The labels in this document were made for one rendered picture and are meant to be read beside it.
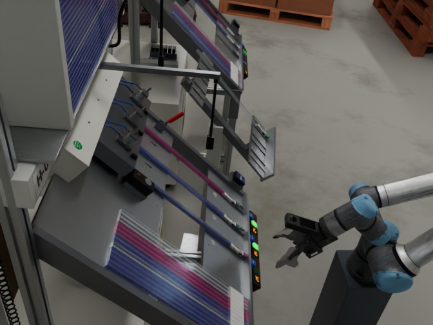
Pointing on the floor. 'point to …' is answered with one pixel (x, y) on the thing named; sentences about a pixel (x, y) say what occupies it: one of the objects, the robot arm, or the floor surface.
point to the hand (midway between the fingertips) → (273, 250)
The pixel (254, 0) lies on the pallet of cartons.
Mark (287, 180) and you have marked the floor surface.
